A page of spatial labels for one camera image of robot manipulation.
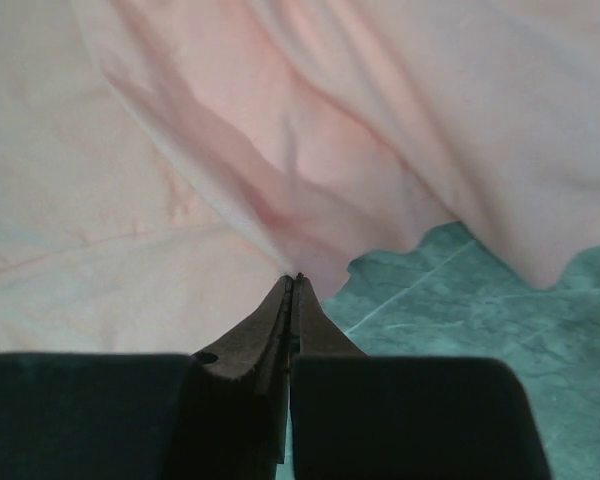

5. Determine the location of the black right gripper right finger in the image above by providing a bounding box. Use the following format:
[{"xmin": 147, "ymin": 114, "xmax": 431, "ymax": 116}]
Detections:
[{"xmin": 290, "ymin": 276, "xmax": 552, "ymax": 479}]

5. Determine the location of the salmon pink t shirt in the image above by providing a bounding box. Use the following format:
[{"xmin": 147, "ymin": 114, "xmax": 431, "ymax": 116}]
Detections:
[{"xmin": 0, "ymin": 1, "xmax": 600, "ymax": 352}]

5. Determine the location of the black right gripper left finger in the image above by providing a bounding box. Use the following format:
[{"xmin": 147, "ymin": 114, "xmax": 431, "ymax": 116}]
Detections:
[{"xmin": 0, "ymin": 277, "xmax": 293, "ymax": 479}]

